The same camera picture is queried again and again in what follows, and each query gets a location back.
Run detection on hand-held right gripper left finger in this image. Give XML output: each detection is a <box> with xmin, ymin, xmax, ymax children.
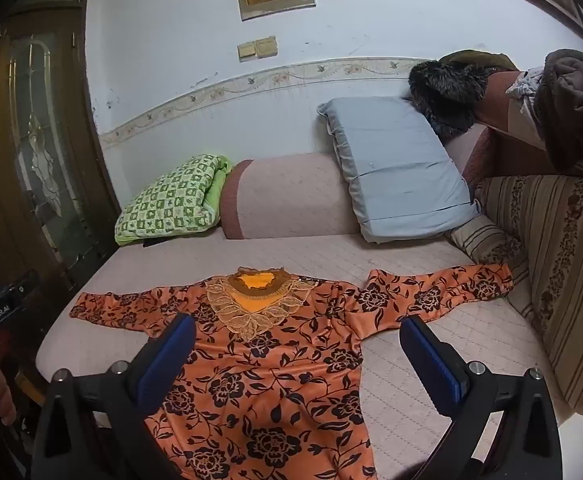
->
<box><xmin>30</xmin><ymin>312</ymin><xmax>197</xmax><ymax>480</ymax></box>

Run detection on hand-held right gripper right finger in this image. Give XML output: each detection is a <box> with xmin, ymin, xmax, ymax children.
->
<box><xmin>399</xmin><ymin>315</ymin><xmax>565</xmax><ymax>480</ymax></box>

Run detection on orange floral shirt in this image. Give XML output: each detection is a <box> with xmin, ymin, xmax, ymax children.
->
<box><xmin>68</xmin><ymin>266</ymin><xmax>515</xmax><ymax>480</ymax></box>

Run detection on person's left hand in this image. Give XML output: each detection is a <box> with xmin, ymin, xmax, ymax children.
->
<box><xmin>0</xmin><ymin>355</ymin><xmax>18</xmax><ymax>428</ymax></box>

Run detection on small striped cushion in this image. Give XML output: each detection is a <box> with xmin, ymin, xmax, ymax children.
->
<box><xmin>449</xmin><ymin>215</ymin><xmax>528</xmax><ymax>283</ymax></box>

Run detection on green checkered pillow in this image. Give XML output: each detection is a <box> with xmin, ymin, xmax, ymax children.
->
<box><xmin>114</xmin><ymin>154</ymin><xmax>233</xmax><ymax>247</ymax></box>

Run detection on large striped floral cushion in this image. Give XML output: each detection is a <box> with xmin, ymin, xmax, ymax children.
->
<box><xmin>476</xmin><ymin>175</ymin><xmax>583</xmax><ymax>417</ymax></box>

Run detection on grey-blue pillow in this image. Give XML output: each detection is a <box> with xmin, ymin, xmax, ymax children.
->
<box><xmin>317</xmin><ymin>96</ymin><xmax>481</xmax><ymax>245</ymax></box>

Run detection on wooden door with glass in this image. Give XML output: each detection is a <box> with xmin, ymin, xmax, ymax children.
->
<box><xmin>0</xmin><ymin>0</ymin><xmax>122</xmax><ymax>286</ymax></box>

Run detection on dark furry cushion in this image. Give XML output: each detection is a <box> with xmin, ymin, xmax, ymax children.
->
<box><xmin>408</xmin><ymin>49</ymin><xmax>521</xmax><ymax>143</ymax></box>

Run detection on brown jacket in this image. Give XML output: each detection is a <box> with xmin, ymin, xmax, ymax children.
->
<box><xmin>536</xmin><ymin>49</ymin><xmax>583</xmax><ymax>181</ymax></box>

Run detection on white patterned cloth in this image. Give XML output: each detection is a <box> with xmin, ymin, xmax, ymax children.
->
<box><xmin>505</xmin><ymin>66</ymin><xmax>545</xmax><ymax>116</ymax></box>

